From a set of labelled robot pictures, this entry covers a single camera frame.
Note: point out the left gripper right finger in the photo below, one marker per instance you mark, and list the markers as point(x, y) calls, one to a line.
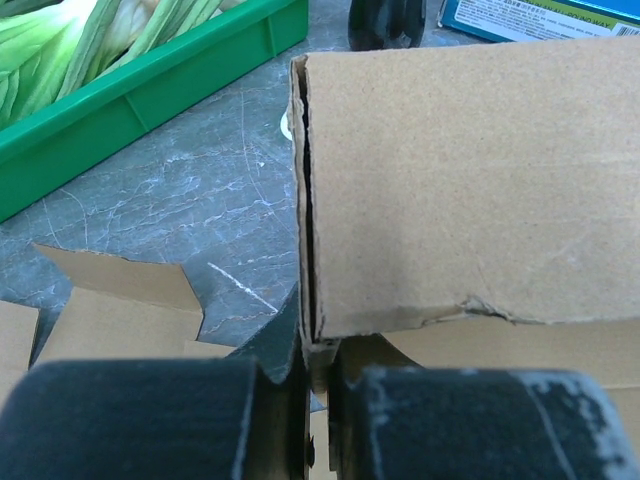
point(391, 418)

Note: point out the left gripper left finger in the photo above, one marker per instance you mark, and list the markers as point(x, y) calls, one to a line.
point(244, 416)

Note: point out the large cardboard box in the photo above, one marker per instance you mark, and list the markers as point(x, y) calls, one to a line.
point(476, 206)

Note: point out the small flat cardboard box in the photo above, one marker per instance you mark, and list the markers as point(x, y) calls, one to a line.
point(117, 309)

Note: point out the blue rectangular box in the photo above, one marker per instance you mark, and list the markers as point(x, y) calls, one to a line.
point(532, 20)

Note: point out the white round pads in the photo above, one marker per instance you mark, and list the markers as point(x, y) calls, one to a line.
point(284, 126)

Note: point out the green plastic tray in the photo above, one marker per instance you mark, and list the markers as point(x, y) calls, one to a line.
point(56, 144)

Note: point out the cola glass bottle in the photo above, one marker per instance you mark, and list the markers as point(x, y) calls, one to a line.
point(386, 24)

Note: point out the long green beans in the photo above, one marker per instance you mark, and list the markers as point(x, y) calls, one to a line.
point(118, 32)

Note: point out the bok choy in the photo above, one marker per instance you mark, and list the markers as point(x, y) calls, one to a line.
point(36, 50)

